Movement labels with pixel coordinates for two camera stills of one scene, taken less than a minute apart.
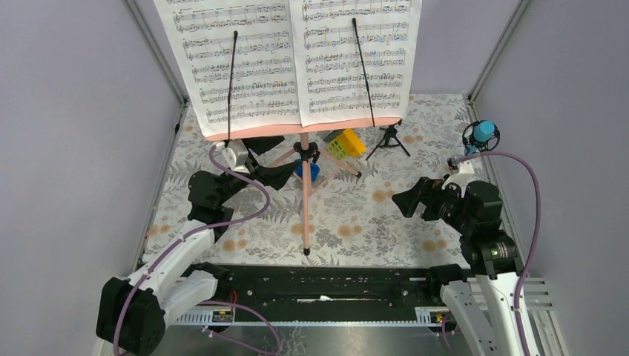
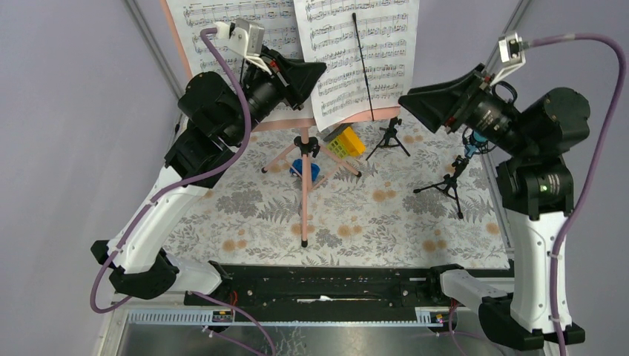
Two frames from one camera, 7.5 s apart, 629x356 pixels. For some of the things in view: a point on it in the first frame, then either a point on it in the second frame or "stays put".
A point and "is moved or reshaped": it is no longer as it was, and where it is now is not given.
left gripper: x=275 y=176 → x=295 y=80
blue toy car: x=314 y=170 stays put
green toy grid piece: x=337 y=148 stays put
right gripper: x=429 y=190 → x=449 y=103
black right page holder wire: x=354 y=24 stays put
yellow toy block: x=352 y=142 stays put
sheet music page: x=264 y=91 is moved or reshaped
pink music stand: x=307 y=152 is moved or reshaped
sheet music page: x=331 y=86 stays put
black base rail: x=327 y=287 stays put
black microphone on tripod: x=389 y=140 stays put
